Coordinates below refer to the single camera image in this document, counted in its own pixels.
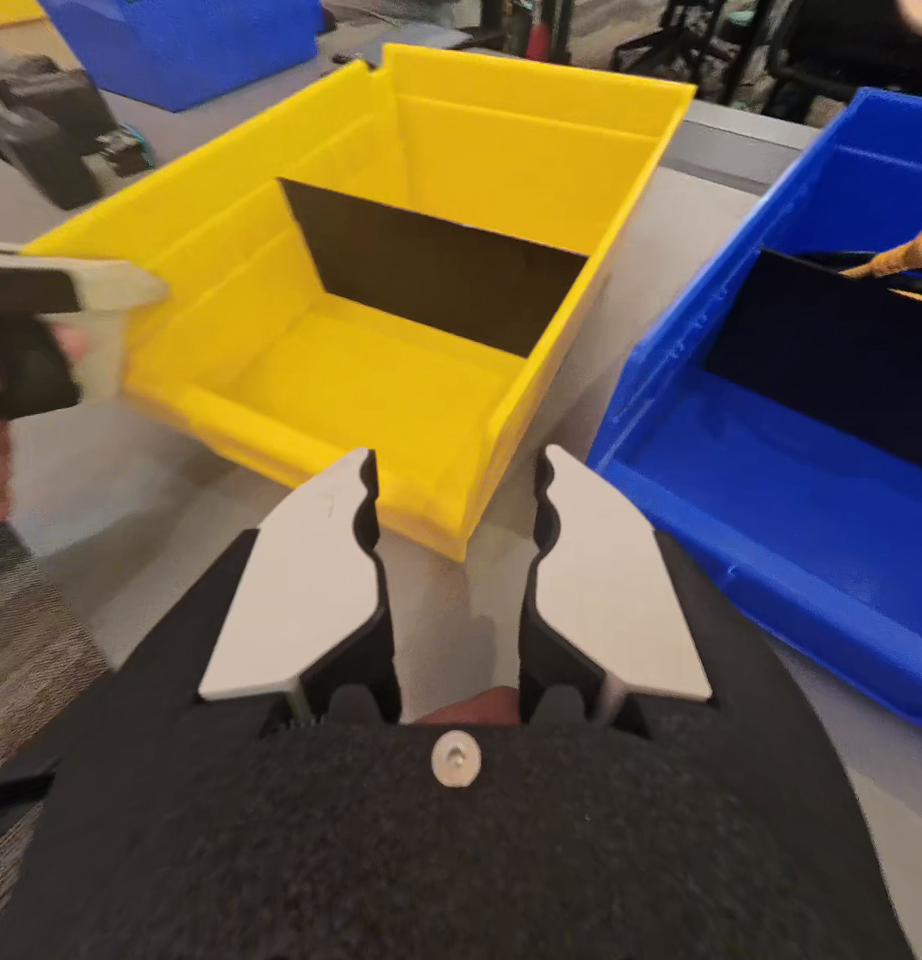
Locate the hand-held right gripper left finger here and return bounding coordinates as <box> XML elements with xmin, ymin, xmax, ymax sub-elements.
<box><xmin>197</xmin><ymin>447</ymin><xmax>396</xmax><ymax>702</ymax></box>

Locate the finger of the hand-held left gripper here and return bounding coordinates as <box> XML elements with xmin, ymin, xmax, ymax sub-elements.
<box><xmin>50</xmin><ymin>307</ymin><xmax>137</xmax><ymax>404</ymax></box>
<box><xmin>0</xmin><ymin>241</ymin><xmax>171</xmax><ymax>316</ymax></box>

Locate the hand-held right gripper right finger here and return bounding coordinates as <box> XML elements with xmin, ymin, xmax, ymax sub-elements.
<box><xmin>519</xmin><ymin>442</ymin><xmax>715</xmax><ymax>703</ymax></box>

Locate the blue storage bin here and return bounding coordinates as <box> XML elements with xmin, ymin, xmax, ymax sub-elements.
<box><xmin>39</xmin><ymin>0</ymin><xmax>325</xmax><ymax>114</ymax></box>
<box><xmin>587</xmin><ymin>86</ymin><xmax>922</xmax><ymax>732</ymax></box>

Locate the orange ethernet cable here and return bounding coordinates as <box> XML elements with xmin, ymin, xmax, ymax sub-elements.
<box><xmin>838</xmin><ymin>217</ymin><xmax>922</xmax><ymax>310</ymax></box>

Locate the black electronic equipment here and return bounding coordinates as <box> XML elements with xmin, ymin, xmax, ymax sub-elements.
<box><xmin>0</xmin><ymin>54</ymin><xmax>156</xmax><ymax>213</ymax></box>

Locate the dark bin divider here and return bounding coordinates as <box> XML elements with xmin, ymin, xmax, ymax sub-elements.
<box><xmin>702</xmin><ymin>249</ymin><xmax>922</xmax><ymax>478</ymax></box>
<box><xmin>278</xmin><ymin>177</ymin><xmax>590</xmax><ymax>359</ymax></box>

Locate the black office chair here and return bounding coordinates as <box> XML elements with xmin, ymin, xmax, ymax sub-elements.
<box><xmin>609</xmin><ymin>0</ymin><xmax>922</xmax><ymax>125</ymax></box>

